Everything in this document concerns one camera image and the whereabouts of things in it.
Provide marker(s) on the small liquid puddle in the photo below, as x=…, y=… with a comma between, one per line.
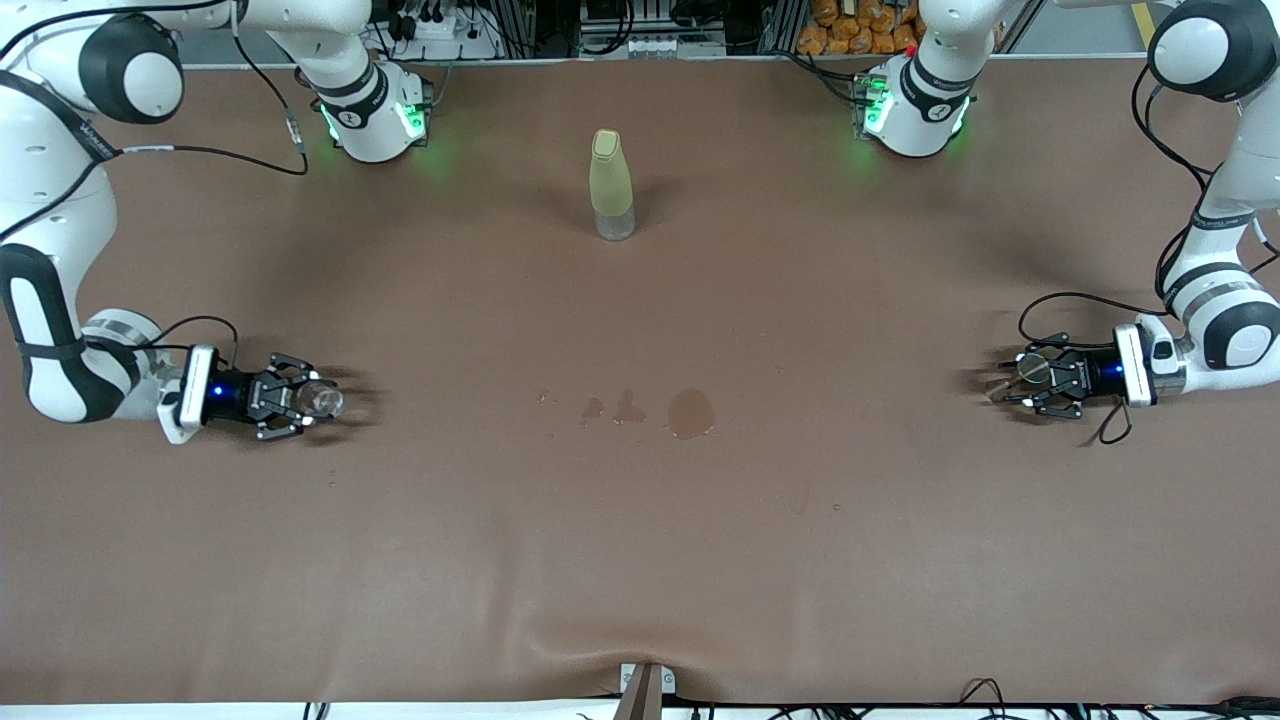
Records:
x=592, y=408

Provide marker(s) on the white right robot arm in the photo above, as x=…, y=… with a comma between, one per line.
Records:
x=40, y=180

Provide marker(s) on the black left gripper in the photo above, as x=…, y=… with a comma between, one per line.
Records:
x=1088, y=377

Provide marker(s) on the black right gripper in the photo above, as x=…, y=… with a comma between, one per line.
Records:
x=238, y=394

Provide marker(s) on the orange snack bags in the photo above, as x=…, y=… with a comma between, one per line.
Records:
x=850, y=30

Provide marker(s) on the yellow-green bottle with cap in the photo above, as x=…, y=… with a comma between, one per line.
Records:
x=610, y=180

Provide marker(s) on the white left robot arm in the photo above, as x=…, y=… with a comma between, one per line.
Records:
x=1240, y=170

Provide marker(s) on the white table edge bracket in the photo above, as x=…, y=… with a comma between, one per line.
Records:
x=668, y=680

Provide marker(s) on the steel double-ended jigger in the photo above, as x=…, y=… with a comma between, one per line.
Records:
x=1030, y=368

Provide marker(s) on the brown table cloth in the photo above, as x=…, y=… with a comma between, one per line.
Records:
x=400, y=560

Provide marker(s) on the medium liquid puddle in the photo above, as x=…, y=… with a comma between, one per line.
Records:
x=628, y=412

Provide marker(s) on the large liquid puddle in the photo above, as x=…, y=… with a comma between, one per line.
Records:
x=690, y=415

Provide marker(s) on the clear glass measuring cup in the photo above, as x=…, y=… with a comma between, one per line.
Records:
x=322, y=400

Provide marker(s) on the white power strip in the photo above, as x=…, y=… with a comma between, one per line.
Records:
x=460, y=45
x=650, y=47

